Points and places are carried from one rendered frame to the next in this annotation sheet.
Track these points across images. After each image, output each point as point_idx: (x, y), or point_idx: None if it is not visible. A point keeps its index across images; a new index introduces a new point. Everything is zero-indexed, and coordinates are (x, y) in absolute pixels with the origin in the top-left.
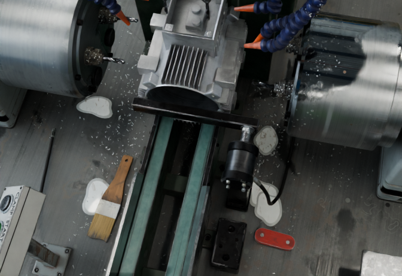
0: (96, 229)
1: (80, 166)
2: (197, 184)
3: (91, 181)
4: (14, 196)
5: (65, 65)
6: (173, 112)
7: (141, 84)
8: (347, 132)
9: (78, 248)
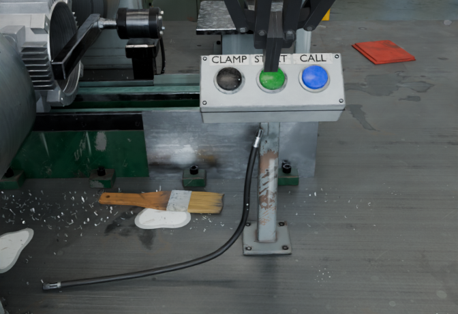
0: (209, 204)
1: (115, 243)
2: (150, 88)
3: (140, 225)
4: (217, 69)
5: (3, 38)
6: (78, 43)
7: (38, 44)
8: None
9: (240, 218)
